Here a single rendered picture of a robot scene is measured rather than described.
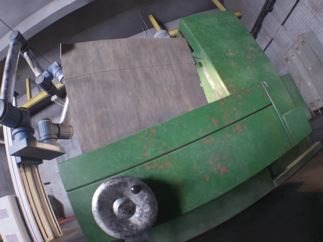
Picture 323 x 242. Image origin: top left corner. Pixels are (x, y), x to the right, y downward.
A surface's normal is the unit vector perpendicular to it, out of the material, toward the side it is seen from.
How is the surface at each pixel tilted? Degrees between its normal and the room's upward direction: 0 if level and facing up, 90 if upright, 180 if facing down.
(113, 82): 104
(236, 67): 90
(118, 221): 79
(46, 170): 90
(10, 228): 90
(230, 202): 90
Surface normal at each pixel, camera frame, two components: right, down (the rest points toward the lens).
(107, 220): 0.27, -0.44
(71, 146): -0.07, -0.22
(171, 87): 0.47, -0.16
